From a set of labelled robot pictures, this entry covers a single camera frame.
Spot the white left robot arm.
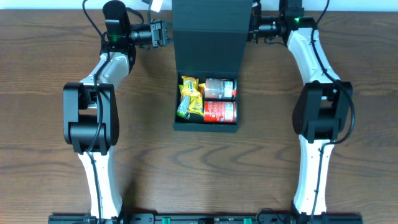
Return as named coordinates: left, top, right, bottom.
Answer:
left=63, top=1, right=172, bottom=223

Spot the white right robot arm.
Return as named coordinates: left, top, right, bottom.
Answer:
left=248, top=1, right=355, bottom=218

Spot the black box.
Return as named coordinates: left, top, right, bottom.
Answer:
left=171, top=0, right=253, bottom=134

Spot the red Pringles can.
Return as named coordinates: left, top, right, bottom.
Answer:
left=204, top=101, right=237, bottom=123
left=204, top=78, right=238, bottom=101

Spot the green yellow snack packet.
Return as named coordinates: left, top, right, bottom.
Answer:
left=176, top=96, right=190, bottom=120

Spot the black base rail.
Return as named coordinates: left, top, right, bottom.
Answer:
left=48, top=212, right=364, bottom=224

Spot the yellow peanut butter biscuit packet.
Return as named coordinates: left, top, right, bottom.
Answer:
left=188, top=83, right=205, bottom=117

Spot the yellow almond biscuit packet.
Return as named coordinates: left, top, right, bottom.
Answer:
left=180, top=76, right=200, bottom=97

